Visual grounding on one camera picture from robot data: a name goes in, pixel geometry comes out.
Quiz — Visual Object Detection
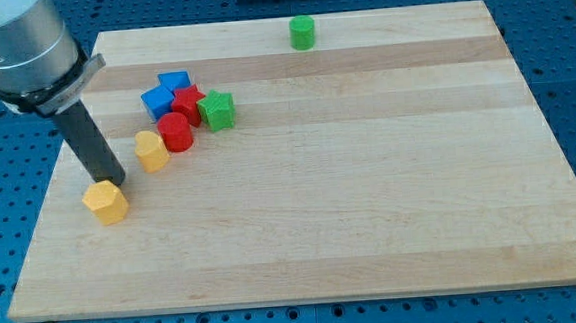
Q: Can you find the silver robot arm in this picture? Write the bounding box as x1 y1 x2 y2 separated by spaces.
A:
0 0 106 116

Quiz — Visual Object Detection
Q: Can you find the green star block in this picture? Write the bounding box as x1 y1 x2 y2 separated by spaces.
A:
196 90 236 132

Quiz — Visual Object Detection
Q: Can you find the wooden board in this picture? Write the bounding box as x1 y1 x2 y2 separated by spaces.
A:
8 0 576 323

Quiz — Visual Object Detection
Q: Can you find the red cylinder block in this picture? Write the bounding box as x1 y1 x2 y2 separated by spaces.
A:
157 112 194 152

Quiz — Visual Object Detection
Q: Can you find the red star block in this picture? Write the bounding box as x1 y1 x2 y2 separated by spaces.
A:
170 84 206 127

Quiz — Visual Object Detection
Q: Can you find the green cylinder block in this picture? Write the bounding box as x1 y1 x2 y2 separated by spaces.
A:
289 15 316 51

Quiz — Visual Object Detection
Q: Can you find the blue block rear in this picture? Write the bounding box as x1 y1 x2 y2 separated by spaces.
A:
158 71 191 92

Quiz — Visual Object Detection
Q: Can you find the blue cube block front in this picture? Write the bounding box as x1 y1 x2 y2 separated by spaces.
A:
141 86 174 123

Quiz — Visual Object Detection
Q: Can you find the yellow hexagon block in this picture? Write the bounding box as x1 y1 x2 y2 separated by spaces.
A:
82 180 130 226

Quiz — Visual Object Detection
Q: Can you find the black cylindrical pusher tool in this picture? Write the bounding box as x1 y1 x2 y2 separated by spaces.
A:
52 100 126 186

